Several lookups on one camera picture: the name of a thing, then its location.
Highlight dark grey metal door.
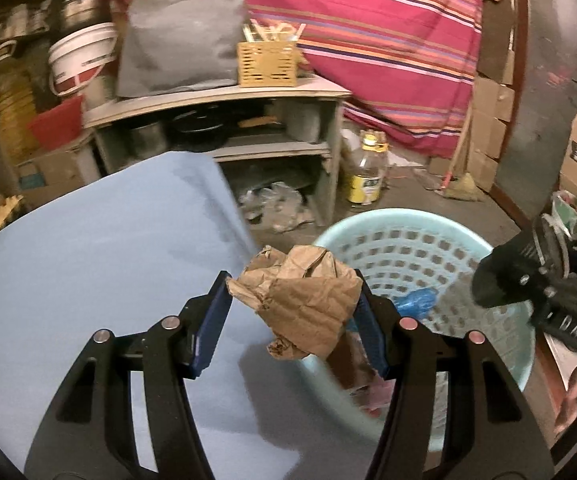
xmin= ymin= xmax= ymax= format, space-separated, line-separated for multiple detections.
xmin=493 ymin=0 xmax=577 ymax=222

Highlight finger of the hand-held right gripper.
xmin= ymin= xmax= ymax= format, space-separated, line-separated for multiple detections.
xmin=471 ymin=246 xmax=538 ymax=309

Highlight red plastic tub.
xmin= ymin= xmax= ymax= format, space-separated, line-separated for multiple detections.
xmin=28 ymin=95 xmax=86 ymax=152

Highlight straw broom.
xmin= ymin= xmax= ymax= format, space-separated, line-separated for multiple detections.
xmin=441 ymin=110 xmax=485 ymax=204

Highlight large steel pot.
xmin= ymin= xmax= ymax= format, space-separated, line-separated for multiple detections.
xmin=58 ymin=0 xmax=114 ymax=34

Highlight teal plastic basket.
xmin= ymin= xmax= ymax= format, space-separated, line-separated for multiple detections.
xmin=296 ymin=208 xmax=537 ymax=454

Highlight small steel pot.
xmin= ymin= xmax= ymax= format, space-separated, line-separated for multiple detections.
xmin=128 ymin=120 xmax=170 ymax=161

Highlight blue crinkled wrapper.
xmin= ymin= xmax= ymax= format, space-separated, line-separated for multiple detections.
xmin=395 ymin=287 xmax=440 ymax=317

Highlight stack of yellow crates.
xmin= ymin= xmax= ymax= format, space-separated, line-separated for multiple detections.
xmin=0 ymin=67 xmax=40 ymax=161

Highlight bundle of pale sticks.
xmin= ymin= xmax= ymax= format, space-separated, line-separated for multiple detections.
xmin=242 ymin=18 xmax=310 ymax=46

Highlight white plastic bucket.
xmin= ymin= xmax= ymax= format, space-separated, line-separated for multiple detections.
xmin=48 ymin=22 xmax=120 ymax=97

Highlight red striped blanket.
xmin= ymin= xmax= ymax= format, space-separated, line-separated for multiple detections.
xmin=113 ymin=0 xmax=485 ymax=154

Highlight black pan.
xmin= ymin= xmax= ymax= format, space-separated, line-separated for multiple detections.
xmin=168 ymin=110 xmax=230 ymax=151

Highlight grey cloth cover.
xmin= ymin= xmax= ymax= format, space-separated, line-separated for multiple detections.
xmin=116 ymin=0 xmax=250 ymax=99

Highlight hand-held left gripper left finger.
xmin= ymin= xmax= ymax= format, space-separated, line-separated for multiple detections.
xmin=23 ymin=270 xmax=234 ymax=480

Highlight cooking oil bottle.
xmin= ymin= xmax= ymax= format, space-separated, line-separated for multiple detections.
xmin=346 ymin=130 xmax=390 ymax=206

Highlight grey shelf cabinet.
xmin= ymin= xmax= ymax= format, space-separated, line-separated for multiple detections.
xmin=83 ymin=74 xmax=352 ymax=227

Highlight stack of cardboard boxes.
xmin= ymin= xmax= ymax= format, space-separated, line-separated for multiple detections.
xmin=466 ymin=0 xmax=517 ymax=194

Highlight yellow slotted basket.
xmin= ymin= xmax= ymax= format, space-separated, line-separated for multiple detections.
xmin=237 ymin=40 xmax=300 ymax=89

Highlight clear plastic bags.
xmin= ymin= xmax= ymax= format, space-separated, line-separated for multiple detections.
xmin=238 ymin=182 xmax=317 ymax=234

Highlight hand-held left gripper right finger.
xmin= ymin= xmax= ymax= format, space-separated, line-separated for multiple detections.
xmin=351 ymin=270 xmax=555 ymax=480

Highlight brown cardboard box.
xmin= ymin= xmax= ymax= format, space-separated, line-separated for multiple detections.
xmin=16 ymin=135 xmax=97 ymax=209

